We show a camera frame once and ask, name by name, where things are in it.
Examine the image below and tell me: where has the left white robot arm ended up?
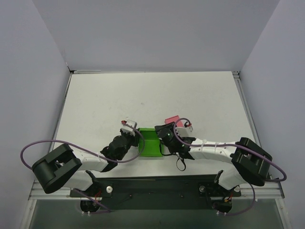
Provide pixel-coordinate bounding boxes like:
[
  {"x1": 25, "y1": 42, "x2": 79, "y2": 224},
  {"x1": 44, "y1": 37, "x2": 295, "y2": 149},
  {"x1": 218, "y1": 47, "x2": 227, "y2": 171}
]
[{"x1": 31, "y1": 129, "x2": 143, "y2": 197}]

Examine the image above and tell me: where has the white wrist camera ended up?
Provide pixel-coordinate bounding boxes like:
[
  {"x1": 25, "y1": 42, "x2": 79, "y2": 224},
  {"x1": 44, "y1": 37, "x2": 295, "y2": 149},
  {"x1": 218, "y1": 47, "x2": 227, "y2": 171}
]
[
  {"x1": 176, "y1": 121, "x2": 193, "y2": 137},
  {"x1": 121, "y1": 120, "x2": 137, "y2": 135}
]

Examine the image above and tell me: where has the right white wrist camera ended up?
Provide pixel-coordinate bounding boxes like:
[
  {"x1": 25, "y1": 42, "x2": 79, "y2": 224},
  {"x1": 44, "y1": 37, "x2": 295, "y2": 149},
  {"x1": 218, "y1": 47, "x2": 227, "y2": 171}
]
[{"x1": 176, "y1": 121, "x2": 193, "y2": 137}]

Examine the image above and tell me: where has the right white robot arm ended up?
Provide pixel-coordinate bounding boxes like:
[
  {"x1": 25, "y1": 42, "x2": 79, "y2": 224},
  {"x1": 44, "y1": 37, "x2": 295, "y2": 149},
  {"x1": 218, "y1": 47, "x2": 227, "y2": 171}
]
[{"x1": 154, "y1": 122, "x2": 272, "y2": 190}]

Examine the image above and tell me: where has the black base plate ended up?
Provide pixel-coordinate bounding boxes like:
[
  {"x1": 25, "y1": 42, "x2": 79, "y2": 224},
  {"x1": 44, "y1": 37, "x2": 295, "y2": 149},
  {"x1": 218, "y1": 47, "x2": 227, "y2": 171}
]
[{"x1": 70, "y1": 175, "x2": 241, "y2": 211}]

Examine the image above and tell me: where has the pink paper box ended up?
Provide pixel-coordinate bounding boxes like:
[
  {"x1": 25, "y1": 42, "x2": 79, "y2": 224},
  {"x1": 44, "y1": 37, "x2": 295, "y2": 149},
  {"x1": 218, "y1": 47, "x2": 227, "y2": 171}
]
[{"x1": 164, "y1": 115, "x2": 184, "y2": 127}]

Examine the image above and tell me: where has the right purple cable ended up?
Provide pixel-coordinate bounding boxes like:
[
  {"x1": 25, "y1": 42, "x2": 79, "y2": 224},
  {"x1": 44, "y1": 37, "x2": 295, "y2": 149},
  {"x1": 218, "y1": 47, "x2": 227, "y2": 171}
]
[{"x1": 173, "y1": 118, "x2": 288, "y2": 183}]

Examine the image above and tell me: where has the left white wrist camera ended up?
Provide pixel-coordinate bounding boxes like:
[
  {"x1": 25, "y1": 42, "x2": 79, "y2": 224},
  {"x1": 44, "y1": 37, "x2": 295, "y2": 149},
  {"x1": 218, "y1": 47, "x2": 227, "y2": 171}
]
[{"x1": 121, "y1": 120, "x2": 137, "y2": 135}]

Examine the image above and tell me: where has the green paper box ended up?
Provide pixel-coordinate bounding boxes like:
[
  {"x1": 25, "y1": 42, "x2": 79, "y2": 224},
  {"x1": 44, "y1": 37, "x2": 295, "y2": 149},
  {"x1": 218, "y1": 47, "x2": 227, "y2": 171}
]
[{"x1": 138, "y1": 128, "x2": 163, "y2": 157}]

